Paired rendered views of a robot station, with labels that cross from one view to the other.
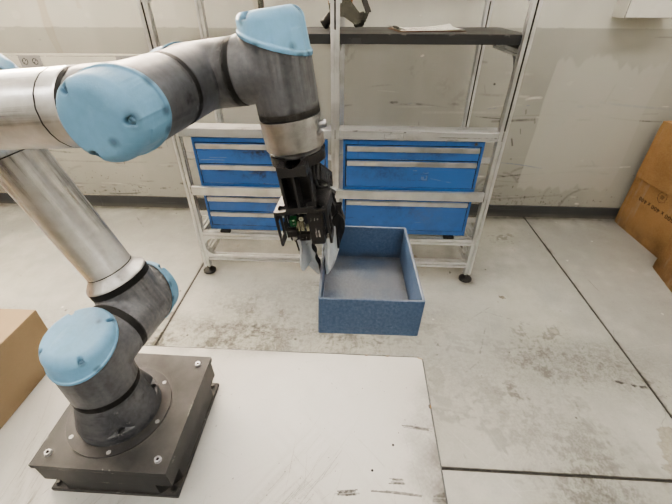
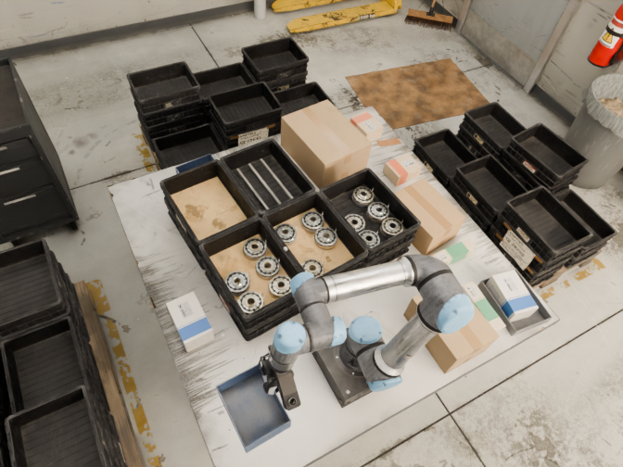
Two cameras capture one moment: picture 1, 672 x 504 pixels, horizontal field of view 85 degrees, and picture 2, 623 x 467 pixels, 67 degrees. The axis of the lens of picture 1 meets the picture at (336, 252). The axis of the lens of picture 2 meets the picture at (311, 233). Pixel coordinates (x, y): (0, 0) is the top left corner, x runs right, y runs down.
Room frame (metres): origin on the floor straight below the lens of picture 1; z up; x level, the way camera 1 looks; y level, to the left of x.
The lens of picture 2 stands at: (0.86, -0.21, 2.57)
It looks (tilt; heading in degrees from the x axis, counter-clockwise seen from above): 54 degrees down; 142
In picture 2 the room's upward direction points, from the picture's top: 8 degrees clockwise
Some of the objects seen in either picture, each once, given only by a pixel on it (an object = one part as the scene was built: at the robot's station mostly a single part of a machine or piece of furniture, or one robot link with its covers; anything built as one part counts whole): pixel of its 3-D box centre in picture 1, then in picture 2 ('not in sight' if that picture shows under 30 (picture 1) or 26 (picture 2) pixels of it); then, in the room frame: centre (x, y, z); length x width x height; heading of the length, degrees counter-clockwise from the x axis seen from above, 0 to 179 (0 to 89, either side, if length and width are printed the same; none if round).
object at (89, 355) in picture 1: (92, 353); (364, 336); (0.43, 0.43, 0.97); 0.13 x 0.12 x 0.14; 168
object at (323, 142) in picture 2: not in sight; (324, 144); (-0.63, 0.94, 0.80); 0.40 x 0.30 x 0.20; 3
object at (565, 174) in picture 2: not in sight; (532, 173); (-0.13, 2.32, 0.37); 0.42 x 0.34 x 0.46; 177
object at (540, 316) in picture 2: not in sight; (514, 301); (0.56, 1.22, 0.73); 0.27 x 0.20 x 0.05; 171
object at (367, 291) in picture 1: (366, 274); (253, 406); (0.48, -0.05, 1.10); 0.20 x 0.15 x 0.07; 179
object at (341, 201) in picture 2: not in sight; (366, 215); (-0.09, 0.83, 0.87); 0.40 x 0.30 x 0.11; 2
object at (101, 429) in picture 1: (112, 395); (360, 347); (0.42, 0.43, 0.85); 0.15 x 0.15 x 0.10
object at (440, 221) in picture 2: not in sight; (423, 216); (0.00, 1.12, 0.78); 0.30 x 0.22 x 0.16; 4
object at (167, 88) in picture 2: not in sight; (169, 107); (-1.78, 0.45, 0.37); 0.40 x 0.30 x 0.45; 87
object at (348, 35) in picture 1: (388, 36); not in sight; (2.09, -0.26, 1.32); 1.20 x 0.45 x 0.06; 87
